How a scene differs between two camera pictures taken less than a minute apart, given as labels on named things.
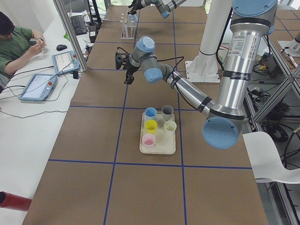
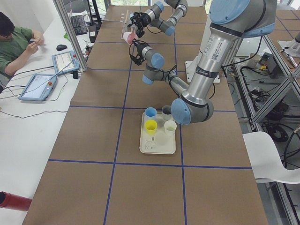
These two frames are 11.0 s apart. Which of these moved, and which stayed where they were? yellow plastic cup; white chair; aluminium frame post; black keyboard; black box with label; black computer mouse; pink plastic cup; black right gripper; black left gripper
Moved: black right gripper; black left gripper; pink plastic cup
Stayed: black box with label; aluminium frame post; black keyboard; black computer mouse; yellow plastic cup; white chair
